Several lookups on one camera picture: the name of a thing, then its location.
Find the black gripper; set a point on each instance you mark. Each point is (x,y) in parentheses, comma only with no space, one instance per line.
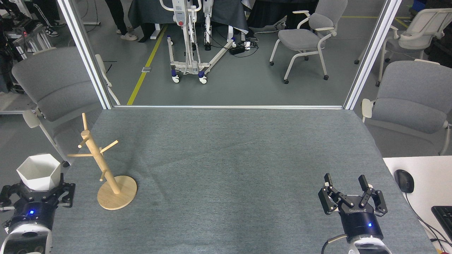
(361,224)
(31,211)

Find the white hexagonal cup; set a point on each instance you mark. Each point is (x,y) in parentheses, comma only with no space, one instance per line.
(37,173)

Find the wooden cup rack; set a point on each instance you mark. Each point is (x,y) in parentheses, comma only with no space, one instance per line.
(106,169)

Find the black equipment rack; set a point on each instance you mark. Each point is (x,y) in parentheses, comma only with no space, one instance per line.
(21,35)

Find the black computer mouse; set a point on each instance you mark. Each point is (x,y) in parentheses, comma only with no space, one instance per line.
(404,180)

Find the white side table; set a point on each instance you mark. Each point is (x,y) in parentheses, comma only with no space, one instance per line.
(427,183)

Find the black keyboard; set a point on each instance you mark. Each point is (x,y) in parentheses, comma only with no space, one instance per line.
(444,218)

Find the metal floor plate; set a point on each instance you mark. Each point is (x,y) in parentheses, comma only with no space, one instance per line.
(146,69)

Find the person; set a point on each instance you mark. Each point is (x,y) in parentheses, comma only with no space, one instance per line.
(118,17)
(47,16)

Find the black power strip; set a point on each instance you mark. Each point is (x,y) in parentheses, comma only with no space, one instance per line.
(236,49)

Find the white mesh-back chair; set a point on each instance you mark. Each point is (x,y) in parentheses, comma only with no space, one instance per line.
(423,22)

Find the dark cloth covered table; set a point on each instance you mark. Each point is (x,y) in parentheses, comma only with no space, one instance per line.
(268,12)

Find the dark cloth covered desk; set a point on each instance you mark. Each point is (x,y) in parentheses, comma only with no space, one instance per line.
(219,12)

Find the white stand on wheels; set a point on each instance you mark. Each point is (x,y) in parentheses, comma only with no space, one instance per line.
(180,16)

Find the grey chair with white frame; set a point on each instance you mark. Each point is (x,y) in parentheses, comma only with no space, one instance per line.
(300,38)
(413,91)
(56,81)

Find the silver table post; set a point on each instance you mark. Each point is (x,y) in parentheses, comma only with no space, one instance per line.
(84,53)
(370,53)

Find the silver table edge rail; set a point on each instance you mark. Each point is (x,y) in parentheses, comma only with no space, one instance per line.
(229,107)

